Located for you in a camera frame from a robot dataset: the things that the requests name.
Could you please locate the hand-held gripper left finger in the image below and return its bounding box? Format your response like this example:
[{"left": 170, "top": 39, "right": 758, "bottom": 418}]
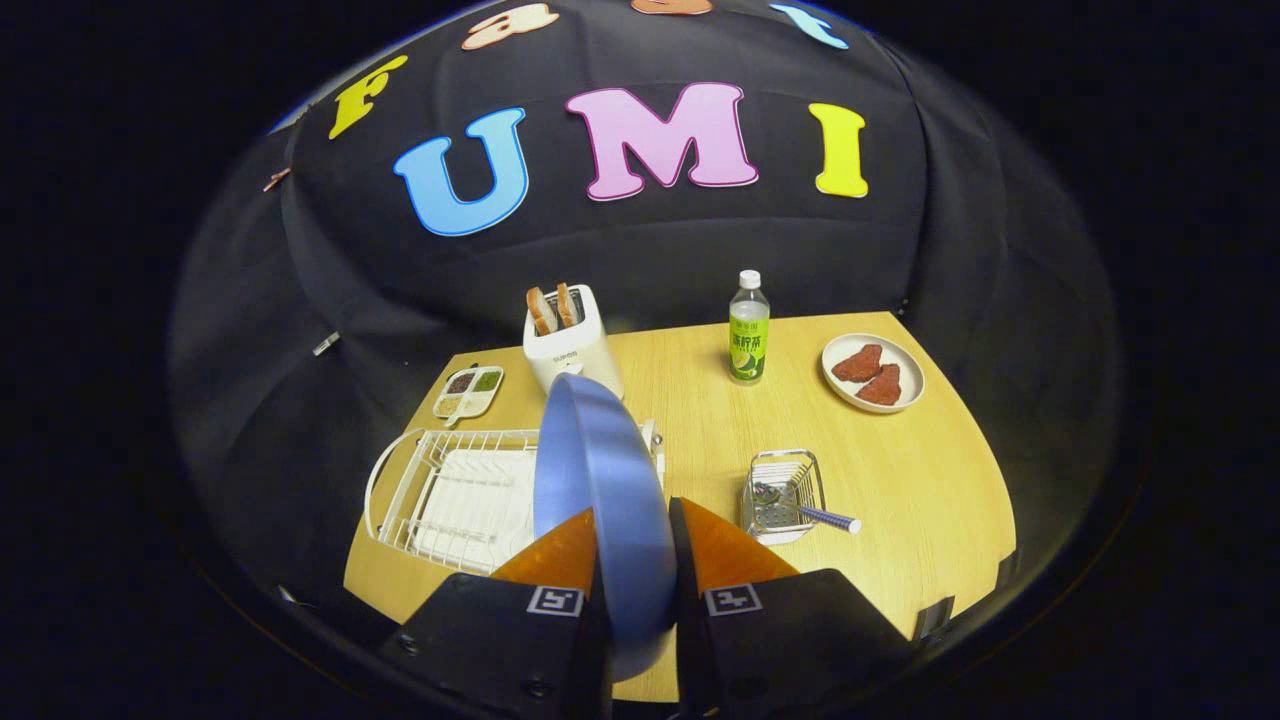
[{"left": 380, "top": 507, "right": 613, "bottom": 720}]

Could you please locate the white divided seasoning tray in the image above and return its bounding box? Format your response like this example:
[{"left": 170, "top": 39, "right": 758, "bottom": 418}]
[{"left": 432, "top": 366, "right": 505, "bottom": 423}]

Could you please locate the metal wire basket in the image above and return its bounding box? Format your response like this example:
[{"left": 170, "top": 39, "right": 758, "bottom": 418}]
[{"left": 741, "top": 449, "right": 827, "bottom": 545}]

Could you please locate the metal spoon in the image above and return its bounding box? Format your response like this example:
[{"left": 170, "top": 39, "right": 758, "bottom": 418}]
[{"left": 752, "top": 483, "right": 863, "bottom": 535}]

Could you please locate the red meat slice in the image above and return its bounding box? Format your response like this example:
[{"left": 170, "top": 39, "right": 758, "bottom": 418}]
[
  {"left": 856, "top": 363, "right": 902, "bottom": 406},
  {"left": 831, "top": 344, "right": 885, "bottom": 383}
]

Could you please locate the white toaster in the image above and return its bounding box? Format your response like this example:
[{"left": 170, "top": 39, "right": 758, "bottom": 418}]
[{"left": 522, "top": 284, "right": 626, "bottom": 401}]

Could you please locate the white round dish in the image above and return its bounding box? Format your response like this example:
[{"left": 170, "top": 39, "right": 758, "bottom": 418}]
[{"left": 821, "top": 333, "right": 926, "bottom": 414}]

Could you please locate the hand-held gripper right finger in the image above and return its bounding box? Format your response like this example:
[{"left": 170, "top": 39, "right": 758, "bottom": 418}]
[{"left": 668, "top": 497, "right": 916, "bottom": 720}]

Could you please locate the blue plate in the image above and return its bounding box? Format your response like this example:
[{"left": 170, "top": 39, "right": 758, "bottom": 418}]
[{"left": 533, "top": 373, "right": 679, "bottom": 683}]

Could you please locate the green label drink bottle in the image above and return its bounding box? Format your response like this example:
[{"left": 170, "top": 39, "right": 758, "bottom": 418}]
[{"left": 728, "top": 270, "right": 772, "bottom": 386}]

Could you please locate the white wire dish rack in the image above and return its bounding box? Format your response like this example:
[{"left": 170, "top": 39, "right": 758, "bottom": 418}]
[{"left": 364, "top": 420, "right": 666, "bottom": 576}]

